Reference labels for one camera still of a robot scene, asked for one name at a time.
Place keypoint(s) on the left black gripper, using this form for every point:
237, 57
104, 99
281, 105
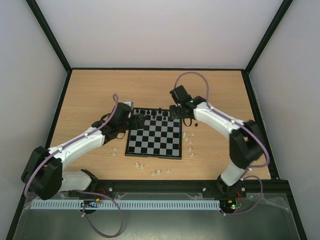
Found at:
135, 126

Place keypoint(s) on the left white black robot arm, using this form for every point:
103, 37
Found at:
45, 173

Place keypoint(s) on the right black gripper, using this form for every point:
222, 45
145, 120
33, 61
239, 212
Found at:
175, 113

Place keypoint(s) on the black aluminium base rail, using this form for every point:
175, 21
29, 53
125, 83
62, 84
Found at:
208, 188

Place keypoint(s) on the white slotted cable duct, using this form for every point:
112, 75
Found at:
73, 204

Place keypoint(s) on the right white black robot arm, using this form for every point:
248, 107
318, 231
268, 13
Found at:
245, 139

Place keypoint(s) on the black enclosure frame post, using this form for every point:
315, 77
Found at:
38, 14

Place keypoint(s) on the black and silver chessboard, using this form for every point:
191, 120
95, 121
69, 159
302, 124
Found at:
160, 137

